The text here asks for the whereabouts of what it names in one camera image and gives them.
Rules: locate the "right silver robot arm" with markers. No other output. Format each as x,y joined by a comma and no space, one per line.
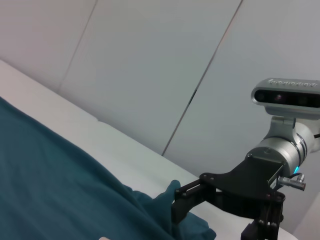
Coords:
280,152

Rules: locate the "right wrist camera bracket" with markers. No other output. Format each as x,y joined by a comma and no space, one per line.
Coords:
281,125

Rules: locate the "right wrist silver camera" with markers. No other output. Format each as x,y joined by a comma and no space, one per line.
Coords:
282,97

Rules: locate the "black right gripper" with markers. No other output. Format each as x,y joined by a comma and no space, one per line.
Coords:
245,185

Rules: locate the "teal blue printed t-shirt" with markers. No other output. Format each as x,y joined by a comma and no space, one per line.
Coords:
62,187

